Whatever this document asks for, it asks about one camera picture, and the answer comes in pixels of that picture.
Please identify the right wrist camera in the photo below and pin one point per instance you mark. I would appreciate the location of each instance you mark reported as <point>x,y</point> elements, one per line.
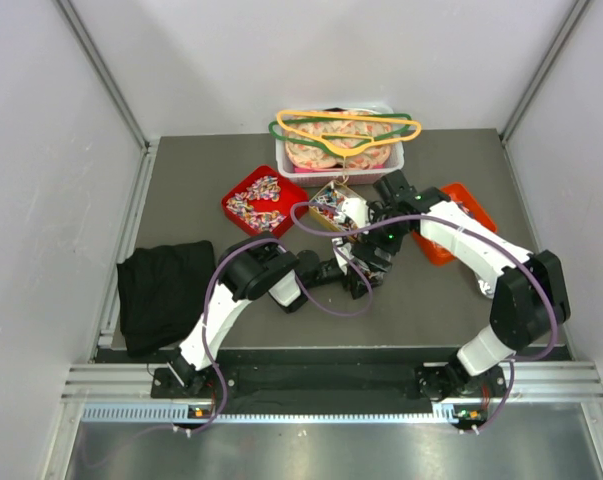
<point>352,214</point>

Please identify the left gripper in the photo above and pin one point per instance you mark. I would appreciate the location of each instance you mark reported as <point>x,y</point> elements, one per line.
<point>357,287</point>

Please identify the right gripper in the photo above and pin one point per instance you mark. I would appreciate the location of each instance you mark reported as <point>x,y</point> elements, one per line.
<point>365,247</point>

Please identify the silver metal scoop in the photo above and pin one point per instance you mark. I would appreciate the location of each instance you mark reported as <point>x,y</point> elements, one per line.
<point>486,289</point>

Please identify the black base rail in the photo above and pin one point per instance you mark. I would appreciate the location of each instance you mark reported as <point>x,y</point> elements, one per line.
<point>322,381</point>

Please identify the clear glass jar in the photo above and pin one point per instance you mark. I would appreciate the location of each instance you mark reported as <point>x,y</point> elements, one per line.
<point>373,272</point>

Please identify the red candy tray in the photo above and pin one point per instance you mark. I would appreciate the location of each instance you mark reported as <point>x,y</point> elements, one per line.
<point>261,203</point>

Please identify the yellow clothes hanger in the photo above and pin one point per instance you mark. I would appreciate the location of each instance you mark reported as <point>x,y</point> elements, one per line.
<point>346,135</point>

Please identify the green clothes hanger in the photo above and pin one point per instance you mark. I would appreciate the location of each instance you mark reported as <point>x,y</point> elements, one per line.
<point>331,131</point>

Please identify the floral fabric item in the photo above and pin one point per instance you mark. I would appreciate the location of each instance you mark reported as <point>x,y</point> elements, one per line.
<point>307,155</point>

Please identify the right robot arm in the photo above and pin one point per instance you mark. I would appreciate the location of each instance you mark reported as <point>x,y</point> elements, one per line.
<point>528,290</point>

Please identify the black cloth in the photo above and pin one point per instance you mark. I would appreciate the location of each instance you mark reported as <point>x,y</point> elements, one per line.
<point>161,293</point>

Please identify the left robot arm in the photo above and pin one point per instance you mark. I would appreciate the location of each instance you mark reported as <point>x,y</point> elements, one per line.
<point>248,271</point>

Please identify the white plastic basket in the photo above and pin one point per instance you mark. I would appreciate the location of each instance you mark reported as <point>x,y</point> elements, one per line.
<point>404,130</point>

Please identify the gold candy tin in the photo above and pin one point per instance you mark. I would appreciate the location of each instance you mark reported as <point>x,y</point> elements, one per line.
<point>324,204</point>

